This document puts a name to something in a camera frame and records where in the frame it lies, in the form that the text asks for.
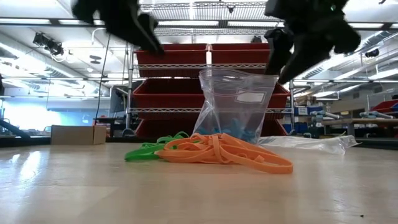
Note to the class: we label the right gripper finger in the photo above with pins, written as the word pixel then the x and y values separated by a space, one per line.
pixel 308 53
pixel 280 46

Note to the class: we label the small cardboard box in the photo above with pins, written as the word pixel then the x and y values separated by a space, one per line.
pixel 71 135

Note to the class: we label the pale blue padded tube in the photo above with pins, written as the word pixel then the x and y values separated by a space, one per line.
pixel 376 114
pixel 326 115

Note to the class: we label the red storage bin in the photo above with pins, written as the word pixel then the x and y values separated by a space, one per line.
pixel 385 106

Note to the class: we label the red plastic bin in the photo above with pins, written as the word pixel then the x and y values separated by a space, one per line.
pixel 186 57
pixel 168 93
pixel 273 129
pixel 239 56
pixel 281 99
pixel 164 128

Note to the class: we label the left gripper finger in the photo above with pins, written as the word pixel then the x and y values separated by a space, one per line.
pixel 149 42

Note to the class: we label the black ceiling device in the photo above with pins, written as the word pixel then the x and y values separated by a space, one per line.
pixel 372 53

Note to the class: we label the blue rubber band bunch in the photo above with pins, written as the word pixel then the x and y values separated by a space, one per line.
pixel 242 132

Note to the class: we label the blue labelled box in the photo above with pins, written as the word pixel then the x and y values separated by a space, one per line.
pixel 300 111

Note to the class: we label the clear plastic zip bag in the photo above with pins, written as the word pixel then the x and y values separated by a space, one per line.
pixel 323 144
pixel 224 112

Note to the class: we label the orange rubber band bunch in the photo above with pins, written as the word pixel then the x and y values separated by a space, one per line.
pixel 202 155

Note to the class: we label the blue storage bin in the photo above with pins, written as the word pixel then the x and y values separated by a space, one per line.
pixel 297 128

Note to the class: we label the grey cabinet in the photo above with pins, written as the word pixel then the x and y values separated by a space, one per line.
pixel 118 102

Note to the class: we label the green rubber band bunch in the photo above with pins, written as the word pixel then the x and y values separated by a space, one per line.
pixel 141 153

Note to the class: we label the black ceiling spotlight cluster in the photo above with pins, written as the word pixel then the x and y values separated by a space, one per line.
pixel 49 46

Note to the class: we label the wooden workbench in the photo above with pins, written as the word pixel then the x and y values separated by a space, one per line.
pixel 357 121

